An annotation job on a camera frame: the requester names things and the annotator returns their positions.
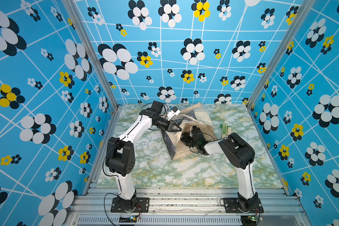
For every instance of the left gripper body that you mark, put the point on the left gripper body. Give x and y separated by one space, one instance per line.
164 124

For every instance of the left circuit board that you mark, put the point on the left circuit board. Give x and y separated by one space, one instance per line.
128 219

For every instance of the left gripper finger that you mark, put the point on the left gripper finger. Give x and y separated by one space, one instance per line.
174 123
175 129

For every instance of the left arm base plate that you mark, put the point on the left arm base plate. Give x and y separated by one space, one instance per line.
136 205

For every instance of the aluminium frame rail base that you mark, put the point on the aluminium frame rail base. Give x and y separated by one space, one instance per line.
187 207

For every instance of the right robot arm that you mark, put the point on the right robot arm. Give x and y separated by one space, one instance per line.
241 156

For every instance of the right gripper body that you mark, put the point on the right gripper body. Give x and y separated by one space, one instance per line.
188 140

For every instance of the left aluminium corner post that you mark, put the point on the left aluminium corner post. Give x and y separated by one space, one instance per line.
82 33

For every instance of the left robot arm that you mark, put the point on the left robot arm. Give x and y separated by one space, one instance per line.
120 155

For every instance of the aluminium corner post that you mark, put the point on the aluminium corner post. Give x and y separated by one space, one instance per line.
288 37
82 33

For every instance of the beige canvas tote bag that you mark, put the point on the beige canvas tote bag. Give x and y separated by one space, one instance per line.
186 132

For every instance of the circuit board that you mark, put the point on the circuit board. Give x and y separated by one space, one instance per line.
128 219
248 220

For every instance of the right circuit board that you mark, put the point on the right circuit board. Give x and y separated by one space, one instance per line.
248 220

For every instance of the right aluminium corner post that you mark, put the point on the right aluminium corner post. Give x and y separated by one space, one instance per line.
288 37

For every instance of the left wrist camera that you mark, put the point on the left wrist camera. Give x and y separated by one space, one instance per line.
173 111

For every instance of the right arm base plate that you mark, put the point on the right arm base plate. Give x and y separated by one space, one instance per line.
237 205

